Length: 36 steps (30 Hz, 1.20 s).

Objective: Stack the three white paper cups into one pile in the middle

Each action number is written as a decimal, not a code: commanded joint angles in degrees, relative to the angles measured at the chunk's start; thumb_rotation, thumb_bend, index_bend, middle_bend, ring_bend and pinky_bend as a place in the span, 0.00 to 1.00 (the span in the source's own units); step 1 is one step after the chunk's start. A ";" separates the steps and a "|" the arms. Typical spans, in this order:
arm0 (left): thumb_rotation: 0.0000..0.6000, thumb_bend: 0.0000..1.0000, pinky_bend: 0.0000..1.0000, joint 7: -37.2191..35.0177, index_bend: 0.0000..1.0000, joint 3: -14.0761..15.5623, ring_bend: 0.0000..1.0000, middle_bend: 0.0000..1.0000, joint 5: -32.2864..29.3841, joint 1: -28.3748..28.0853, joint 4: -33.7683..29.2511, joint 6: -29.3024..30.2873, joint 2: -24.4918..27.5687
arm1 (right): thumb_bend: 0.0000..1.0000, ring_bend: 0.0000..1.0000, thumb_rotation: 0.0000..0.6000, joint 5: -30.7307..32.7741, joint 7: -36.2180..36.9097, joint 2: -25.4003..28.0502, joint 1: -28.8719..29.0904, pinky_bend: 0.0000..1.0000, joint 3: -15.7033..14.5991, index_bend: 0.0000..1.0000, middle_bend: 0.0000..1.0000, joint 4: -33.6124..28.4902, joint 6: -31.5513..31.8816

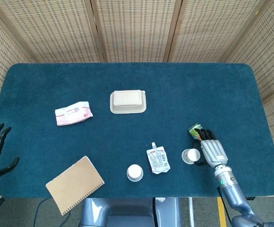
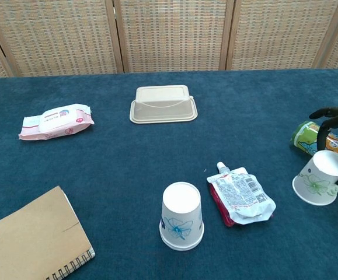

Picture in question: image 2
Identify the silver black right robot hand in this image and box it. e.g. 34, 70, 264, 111
308, 104, 338, 187

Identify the white paper cup green flower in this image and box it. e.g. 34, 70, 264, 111
292, 149, 338, 207

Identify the green orange snack can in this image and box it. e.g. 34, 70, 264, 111
290, 121, 338, 173

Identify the white red spout pouch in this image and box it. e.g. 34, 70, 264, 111
206, 162, 277, 228

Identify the beige lidded lunch box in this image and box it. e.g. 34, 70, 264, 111
129, 85, 198, 124

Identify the woven wooden folding screen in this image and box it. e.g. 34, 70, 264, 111
0, 0, 338, 79

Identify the blue velvet tablecloth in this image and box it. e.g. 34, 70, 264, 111
0, 68, 338, 280

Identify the pink wet wipes pack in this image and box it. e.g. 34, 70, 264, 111
18, 103, 95, 142

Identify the kraft spiral notebook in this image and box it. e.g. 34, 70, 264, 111
0, 185, 96, 280

